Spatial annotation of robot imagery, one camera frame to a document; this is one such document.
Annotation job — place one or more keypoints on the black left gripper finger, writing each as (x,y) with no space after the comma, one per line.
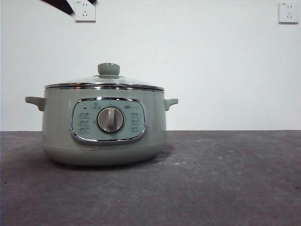
(62,5)
(92,2)

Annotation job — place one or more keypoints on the glass lid with green knob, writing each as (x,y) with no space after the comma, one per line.
(108,69)

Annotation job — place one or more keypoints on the pale green electric pot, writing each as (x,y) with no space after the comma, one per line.
(58,122)

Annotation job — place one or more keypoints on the white wall socket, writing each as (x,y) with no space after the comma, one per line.
(288,13)
(85,14)

